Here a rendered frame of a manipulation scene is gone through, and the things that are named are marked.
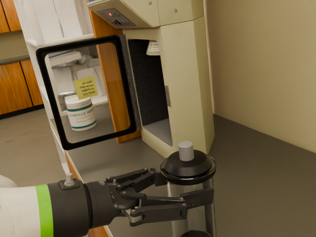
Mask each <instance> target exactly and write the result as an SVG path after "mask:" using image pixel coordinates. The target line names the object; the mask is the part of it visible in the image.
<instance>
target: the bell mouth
mask: <svg viewBox="0 0 316 237"><path fill-rule="evenodd" d="M146 54H147V55H160V51H159V45H158V42H157V41H156V40H150V41H149V45H148V48H147V52H146Z"/></svg>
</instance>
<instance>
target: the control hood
mask: <svg viewBox="0 0 316 237"><path fill-rule="evenodd" d="M86 5H87V7H88V8H89V9H91V10H92V11H93V12H95V13H96V14H97V15H98V16H100V17H101V18H102V19H104V20H105V21H106V22H108V23H109V24H110V25H112V26H113V27H114V28H116V29H121V28H154V27H159V25H160V23H159V16H158V6H157V0H94V1H92V2H89V3H87V4H86ZM111 8H115V9H116V10H117V11H118V12H120V13H121V14H122V15H123V16H124V17H126V18H127V19H128V20H129V21H131V22H132V23H133V24H135V25H136V26H129V27H115V26H114V25H113V24H111V23H110V22H109V21H107V20H106V19H105V18H104V17H102V16H101V15H100V14H98V13H97V11H102V10H106V9H111Z"/></svg>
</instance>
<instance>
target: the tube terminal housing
mask: <svg viewBox="0 0 316 237"><path fill-rule="evenodd" d="M157 6H158V16H159V23H160V25H159V27H154V28H122V31H123V34H125V35H126V42H127V41H128V40H133V39H140V40H156V41H157V42H158V45H159V51H160V58H161V64H162V71H163V78H164V84H165V85H167V86H168V90H169V96H170V104H171V107H169V106H168V114H169V121H170V128H171V134H172V141H173V146H172V147H171V146H169V145H168V144H166V143H165V142H163V141H162V140H160V139H159V138H157V137H156V136H155V135H153V134H152V133H150V132H149V131H147V130H146V129H144V128H143V126H142V130H141V135H142V140H143V141H144V142H145V143H146V144H148V145H149V146H150V147H152V148H153V149H154V150H155V151H156V152H158V153H159V154H160V155H161V156H163V157H164V158H167V157H169V156H170V155H171V154H173V153H174V152H177V151H179V147H178V144H179V143H180V142H183V141H190V142H192V143H193V149H194V150H199V151H201V152H203V153H205V154H207V155H208V154H209V151H210V148H211V146H212V143H213V139H214V136H215V133H214V122H213V107H212V96H211V85H210V74H209V63H208V52H207V41H206V30H205V16H204V4H203V0H157ZM127 48H128V43H127ZM128 53H129V49H128ZM129 56H130V54H129ZM129 58H130V57H129ZM130 64H131V60H130ZM131 69H132V65H131ZM132 75H133V70H132ZM133 77H134V76H133ZM133 80H134V78H133ZM134 87H135V83H134ZM135 92H136V89H135ZM136 96H137V94H136ZM136 98H137V97H136ZM137 101H138V99H137ZM137 103H138V102H137ZM138 106H139V105H138ZM138 109H139V107H138ZM139 114H140V110H139ZM140 117H141V115H140ZM140 119H141V118H140ZM141 122H142V121H141ZM141 125H142V123H141Z"/></svg>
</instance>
